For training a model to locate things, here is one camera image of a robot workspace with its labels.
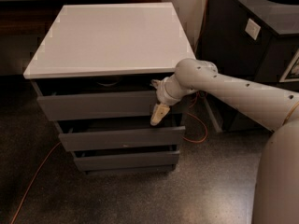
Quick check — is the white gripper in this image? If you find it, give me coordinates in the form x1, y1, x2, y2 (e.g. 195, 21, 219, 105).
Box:
150, 75, 195, 126

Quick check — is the grey top drawer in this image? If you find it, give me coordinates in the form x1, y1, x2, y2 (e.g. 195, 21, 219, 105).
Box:
33, 74, 164, 121

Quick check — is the grey drawer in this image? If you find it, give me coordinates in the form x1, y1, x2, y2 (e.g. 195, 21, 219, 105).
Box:
33, 74, 164, 121
59, 115, 185, 151
74, 145, 179, 171

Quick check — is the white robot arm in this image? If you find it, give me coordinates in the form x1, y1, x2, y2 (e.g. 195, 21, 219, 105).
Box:
150, 59, 299, 224

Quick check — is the grey bottom drawer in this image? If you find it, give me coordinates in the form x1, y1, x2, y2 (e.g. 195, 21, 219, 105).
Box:
74, 145, 179, 171

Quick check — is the grey drawer cabinet white top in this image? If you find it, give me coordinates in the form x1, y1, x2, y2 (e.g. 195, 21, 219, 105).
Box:
23, 3, 194, 174

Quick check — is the grey middle drawer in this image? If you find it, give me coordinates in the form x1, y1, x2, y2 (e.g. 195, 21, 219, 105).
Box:
59, 115, 185, 151

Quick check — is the beige bowl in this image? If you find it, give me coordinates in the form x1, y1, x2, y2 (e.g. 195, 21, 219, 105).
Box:
96, 81, 119, 88

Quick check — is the black waste bin cabinet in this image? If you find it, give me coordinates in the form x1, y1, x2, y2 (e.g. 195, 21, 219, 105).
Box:
197, 0, 299, 133

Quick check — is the white label on bin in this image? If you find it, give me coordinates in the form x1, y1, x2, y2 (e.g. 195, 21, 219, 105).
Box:
245, 19, 261, 40

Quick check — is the framed sign on bin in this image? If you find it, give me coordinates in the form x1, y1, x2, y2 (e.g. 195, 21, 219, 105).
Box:
279, 49, 299, 82

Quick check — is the orange cable on floor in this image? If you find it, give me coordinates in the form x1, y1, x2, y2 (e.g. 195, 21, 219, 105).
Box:
9, 0, 219, 224

